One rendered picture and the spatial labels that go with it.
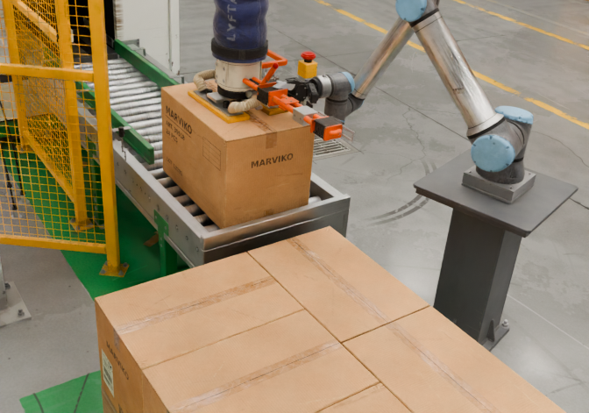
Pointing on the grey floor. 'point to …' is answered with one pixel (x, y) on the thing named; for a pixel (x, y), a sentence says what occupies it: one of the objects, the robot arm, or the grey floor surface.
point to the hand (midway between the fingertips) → (275, 96)
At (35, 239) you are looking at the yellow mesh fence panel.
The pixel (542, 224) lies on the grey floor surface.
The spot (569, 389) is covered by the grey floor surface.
